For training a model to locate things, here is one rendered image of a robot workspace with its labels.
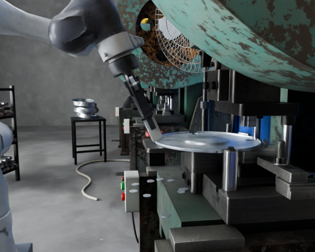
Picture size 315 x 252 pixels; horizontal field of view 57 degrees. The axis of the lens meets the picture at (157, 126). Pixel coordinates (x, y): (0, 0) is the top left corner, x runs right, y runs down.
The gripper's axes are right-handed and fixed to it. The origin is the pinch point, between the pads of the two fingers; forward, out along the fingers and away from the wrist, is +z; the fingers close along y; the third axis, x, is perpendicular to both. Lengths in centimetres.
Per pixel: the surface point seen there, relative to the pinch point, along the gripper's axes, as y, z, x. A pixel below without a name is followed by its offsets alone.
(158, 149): 7.3, 3.9, -1.5
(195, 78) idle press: -128, 6, 54
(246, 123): 2.6, 9.5, 23.9
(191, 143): 4.5, 7.3, 7.2
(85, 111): -288, 0, -43
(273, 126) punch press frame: -15.9, 21.2, 40.0
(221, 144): 6.7, 10.3, 14.0
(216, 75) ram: 4.1, -6.2, 20.4
